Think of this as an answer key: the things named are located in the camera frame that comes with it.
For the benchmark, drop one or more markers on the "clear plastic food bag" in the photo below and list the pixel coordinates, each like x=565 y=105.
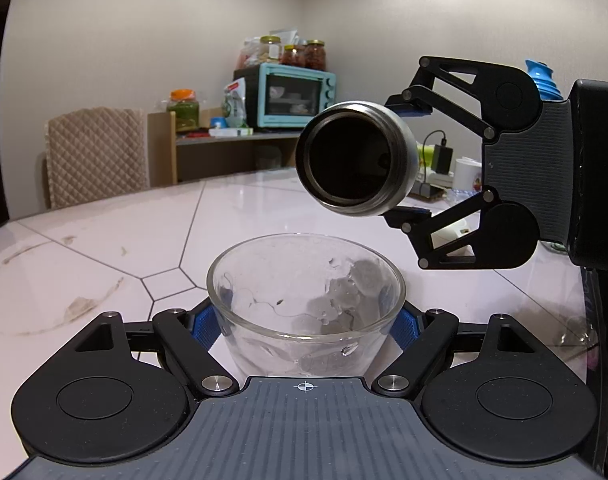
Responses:
x=249 y=52

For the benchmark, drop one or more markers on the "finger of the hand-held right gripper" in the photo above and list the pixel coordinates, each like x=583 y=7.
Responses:
x=409 y=108
x=408 y=215

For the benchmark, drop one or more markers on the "light green container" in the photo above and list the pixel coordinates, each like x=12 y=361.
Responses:
x=424 y=154

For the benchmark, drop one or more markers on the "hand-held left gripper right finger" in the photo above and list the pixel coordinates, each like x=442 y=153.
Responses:
x=405 y=327

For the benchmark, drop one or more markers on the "black power adapter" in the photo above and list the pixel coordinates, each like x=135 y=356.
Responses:
x=442 y=158

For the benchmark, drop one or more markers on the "wooden shelf cabinet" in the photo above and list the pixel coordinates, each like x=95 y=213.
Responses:
x=224 y=152

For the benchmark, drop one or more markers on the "chair with quilted beige cover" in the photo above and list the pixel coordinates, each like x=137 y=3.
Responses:
x=96 y=155

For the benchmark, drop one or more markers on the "stainless steel bottle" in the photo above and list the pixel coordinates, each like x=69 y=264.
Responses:
x=356 y=157

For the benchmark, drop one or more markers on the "white printed packet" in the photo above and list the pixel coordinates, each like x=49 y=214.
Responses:
x=234 y=104

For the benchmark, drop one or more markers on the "small blue cup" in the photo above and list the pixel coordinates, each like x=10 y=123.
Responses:
x=217 y=122

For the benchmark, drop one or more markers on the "green jar with orange lid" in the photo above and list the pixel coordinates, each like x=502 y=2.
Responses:
x=183 y=110

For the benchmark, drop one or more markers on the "flat white box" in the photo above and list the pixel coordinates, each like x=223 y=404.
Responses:
x=231 y=131

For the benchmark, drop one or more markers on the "white paper cup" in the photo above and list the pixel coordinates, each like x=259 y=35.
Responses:
x=467 y=174

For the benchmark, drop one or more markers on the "clear glass bowl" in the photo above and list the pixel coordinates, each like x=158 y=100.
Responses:
x=304 y=300

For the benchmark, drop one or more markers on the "blue ribbed plastic object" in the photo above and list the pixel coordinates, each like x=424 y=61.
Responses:
x=545 y=80

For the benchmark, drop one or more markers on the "teal toaster oven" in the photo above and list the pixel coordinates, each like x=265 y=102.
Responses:
x=290 y=95

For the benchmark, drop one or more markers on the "glass jar with yellow lid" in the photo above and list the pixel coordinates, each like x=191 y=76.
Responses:
x=270 y=50

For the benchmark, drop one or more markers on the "red-filled glass jar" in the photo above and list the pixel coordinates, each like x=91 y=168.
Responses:
x=293 y=55
x=315 y=55

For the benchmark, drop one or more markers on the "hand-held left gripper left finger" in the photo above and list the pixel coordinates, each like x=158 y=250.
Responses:
x=207 y=326

